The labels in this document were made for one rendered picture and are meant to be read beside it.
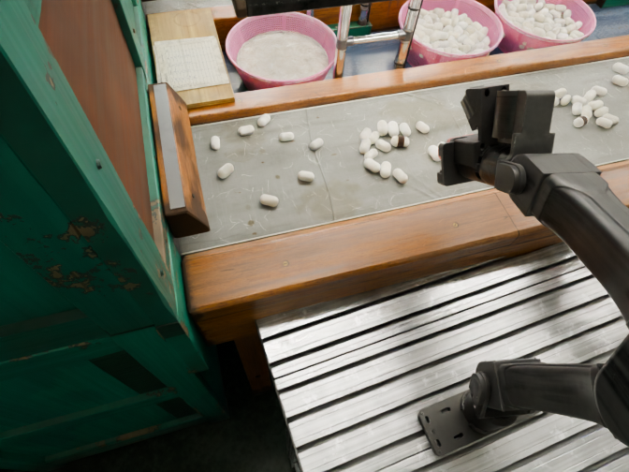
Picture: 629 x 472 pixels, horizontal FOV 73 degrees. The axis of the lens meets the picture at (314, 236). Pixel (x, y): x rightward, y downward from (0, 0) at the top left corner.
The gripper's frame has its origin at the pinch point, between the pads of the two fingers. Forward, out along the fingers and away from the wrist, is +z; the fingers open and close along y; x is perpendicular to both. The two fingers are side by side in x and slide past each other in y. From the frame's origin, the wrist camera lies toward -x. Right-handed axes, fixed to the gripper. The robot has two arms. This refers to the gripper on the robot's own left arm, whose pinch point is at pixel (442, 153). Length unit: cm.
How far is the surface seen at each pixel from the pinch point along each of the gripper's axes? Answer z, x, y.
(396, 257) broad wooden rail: -4.0, 15.3, 11.5
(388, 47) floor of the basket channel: 52, -20, -15
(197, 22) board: 49, -31, 35
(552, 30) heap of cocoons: 39, -18, -56
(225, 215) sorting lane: 10.6, 6.2, 38.0
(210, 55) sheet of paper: 39, -23, 34
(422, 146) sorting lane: 16.2, 1.4, -4.8
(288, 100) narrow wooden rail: 27.4, -11.3, 19.9
